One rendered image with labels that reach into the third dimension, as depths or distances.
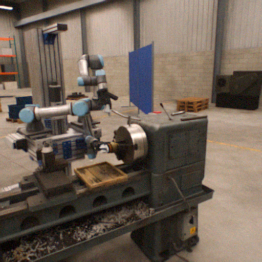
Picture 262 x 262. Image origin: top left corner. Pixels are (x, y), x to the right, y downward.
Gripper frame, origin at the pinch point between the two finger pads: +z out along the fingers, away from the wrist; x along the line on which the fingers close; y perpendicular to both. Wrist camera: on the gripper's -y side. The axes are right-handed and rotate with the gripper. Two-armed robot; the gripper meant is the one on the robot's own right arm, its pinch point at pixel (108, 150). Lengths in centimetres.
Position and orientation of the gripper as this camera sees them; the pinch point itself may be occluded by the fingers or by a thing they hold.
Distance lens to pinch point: 184.8
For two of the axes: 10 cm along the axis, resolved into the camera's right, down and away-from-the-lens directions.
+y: -8.6, 1.4, -4.9
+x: -0.2, -9.7, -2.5
